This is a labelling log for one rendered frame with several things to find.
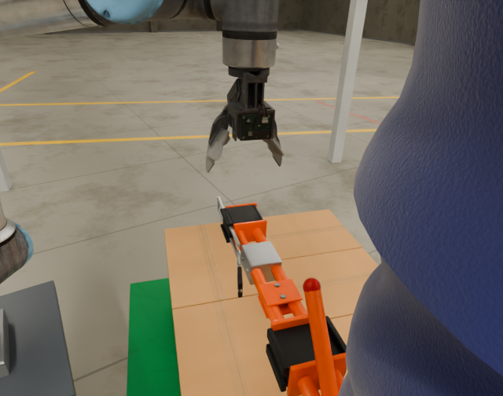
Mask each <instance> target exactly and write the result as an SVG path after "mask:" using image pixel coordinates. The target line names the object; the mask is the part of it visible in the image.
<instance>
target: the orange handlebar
mask: <svg viewBox="0 0 503 396"><path fill-rule="evenodd" d="M235 233H236V235H237V238H238V240H239V241H240V247H239V248H240V251H241V246H242V245H245V244H249V243H248V240H247V238H246V236H245V235H244V232H243V231H241V230H237V231H236V232H235ZM252 235H253V237H254V238H255V241H256V243H261V242H266V241H267V239H266V238H265V236H264V234H263V231H262V230H261V229H260V228H255V229H253V230H252ZM271 272H272V274H273V276H274V278H275V280H276V282H271V283H267V281H266V278H265V277H264V275H263V272H262V270H261V269H254V270H252V271H251V272H250V274H251V278H252V280H253V282H254V284H255V287H256V289H257V291H258V293H259V296H258V299H259V302H260V304H261V307H262V308H263V312H264V314H265V316H266V318H269V319H270V322H271V321H276V320H280V319H284V317H283V315H285V314H293V316H294V317H295V316H299V315H304V314H307V312H306V310H305V308H304V306H303V304H302V303H301V301H300V300H303V298H302V296H301V294H300V293H299V291H298V289H297V287H296V286H295V284H294V282H293V280H292V279H288V277H287V276H286V274H285V272H284V270H283V268H282V267H281V266H279V265H276V266H274V267H273V268H272V270H271ZM335 373H336V382H337V386H338V391H339V392H340V388H341V385H342V382H343V377H342V375H341V373H340V371H339V370H338V369H335ZM297 385H298V388H299V391H300V393H301V395H302V396H321V395H320V393H319V391H318V389H317V387H316V385H315V383H314V380H313V378H312V377H311V376H305V377H303V378H302V379H300V380H299V381H298V383H297Z"/></svg>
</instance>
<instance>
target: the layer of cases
mask: <svg viewBox="0 0 503 396"><path fill-rule="evenodd" d="M264 219H266V220H267V225H266V239H267V241H270V242H271V243H272V245H273V246H274V249H275V250H276V252H277V254H278V255H279V257H280V259H281V261H282V268H283V270H284V272H285V274H286V276H287V277H288V279H292V280H293V282H294V284H295V286H296V287H297V289H298V291H299V293H300V294H301V296H302V298H303V300H300V301H301V303H302V304H303V306H304V308H305V310H306V312H307V305H306V300H305V295H304V291H303V283H304V281H305V280H306V279H308V278H312V277H313V278H315V279H317V280H318V281H319V282H320V284H321V294H322V299H323V304H324V309H325V316H329V318H330V320H331V321H332V323H333V324H334V326H335V328H336V330H337V331H338V333H339V334H340V336H341V338H342V339H343V341H344V342H345V344H346V345H347V339H348V335H349V330H350V326H351V319H352V317H353V313H354V309H355V307H356V304H357V301H358V298H359V296H360V293H361V291H362V287H363V285H364V283H365V282H366V281H367V279H368V278H369V276H370V274H371V273H372V272H373V271H374V269H375V268H377V267H378V265H377V264H376V262H375V261H374V260H373V259H372V258H371V257H370V256H369V254H368V253H367V252H366V251H365V250H364V248H363V247H362V246H361V245H360V244H359V243H358V242H357V241H356V239H355V238H353V236H352V235H351V234H350V233H349V232H348V231H347V229H346V228H345V227H344V226H343V225H342V224H341V222H340V221H339V220H338V219H337V218H336V216H335V215H334V214H333V213H332V212H331V211H330V210H329V209H328V210H321V211H308V212H302V213H295V214H283V215H276V216H269V217H263V220H264ZM221 224H223V223H222V222H217V223H210V224H203V225H191V226H184V227H178V228H171V229H164V236H165V244H166V251H167V266H168V274H169V281H170V290H171V305H172V312H173V320H174V334H175V342H176V351H177V359H178V373H179V381H180V389H181V396H288V395H287V389H288V388H287V387H286V391H284V392H281V391H280V388H279V386H278V384H277V380H276V378H275V375H274V372H273V369H272V367H271V365H270V361H269V359H268V357H267V354H266V345H267V344H268V343H269V341H268V339H267V329H268V328H270V326H271V322H270V319H269V318H266V316H265V314H264V312H263V308H262V307H261V304H260V302H259V299H258V296H259V293H258V291H257V289H256V287H255V285H254V284H253V285H250V283H249V281H248V278H247V276H246V273H245V271H244V268H243V266H242V264H241V267H242V278H243V296H242V298H238V292H237V257H236V255H235V252H234V250H233V247H232V244H231V243H226V239H225V237H224V235H223V232H222V229H221V226H220V225H221Z"/></svg>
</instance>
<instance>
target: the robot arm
mask: <svg viewBox="0 0 503 396"><path fill-rule="evenodd" d="M278 8H279V0H0V39H8V38H15V37H20V36H26V35H37V34H43V33H50V32H55V31H66V30H72V29H78V28H89V27H95V26H99V27H109V26H116V25H121V24H139V23H141V22H146V21H154V20H173V19H196V20H221V21H222V62H223V64H224V65H227V66H228V74H229V75H231V76H233V77H237V78H239V79H236V81H235V82H234V84H233V85H232V87H231V89H230V90H229V93H228V94H227V103H228V104H227V105H226V106H225V107H224V109H223V110H222V112H221V113H220V114H219V115H218V116H217V117H216V119H215V121H214V122H213V124H212V126H211V132H210V136H209V140H208V146H207V154H206V160H205V165H206V171H207V172H209V171H210V169H211V168H212V167H213V165H214V162H215V161H217V160H218V159H219V157H220V156H221V154H222V148H223V145H226V144H227V143H228V141H229V140H230V137H229V131H228V127H229V125H230V127H232V137H233V139H234V141H237V138H238V139H239V140H240V141H252V140H263V141H264V142H266V143H267V145H268V149H269V150H270V151H271V152H272V157H273V158H274V160H275V161H276V163H277V165H278V166H281V161H282V156H283V155H284V153H283V152H282V150H281V143H280V140H279V138H278V136H277V124H276V121H275V109H274V108H272V107H271V106H270V105H269V104H268V103H267V102H266V101H264V86H265V83H267V77H268V76H269V75H270V67H273V66H274V65H275V57H276V49H278V48H279V44H278V43H277V22H278ZM228 124H229V125H228ZM33 247H34V245H33V242H32V239H31V237H30V235H29V234H28V232H27V231H26V230H25V229H21V227H20V225H19V224H17V223H15V222H13V221H12V220H11V219H9V218H6V217H5V215H4V212H3V209H2V202H1V199H0V284H1V283H2V282H3V281H5V280H6V279H7V278H9V277H10V276H11V275H13V274H14V273H15V272H16V271H17V270H19V269H21V268H22V267H23V266H24V265H25V263H26V262H27V261H28V260H29V259H30V258H31V257H32V255H33V251H34V248H33Z"/></svg>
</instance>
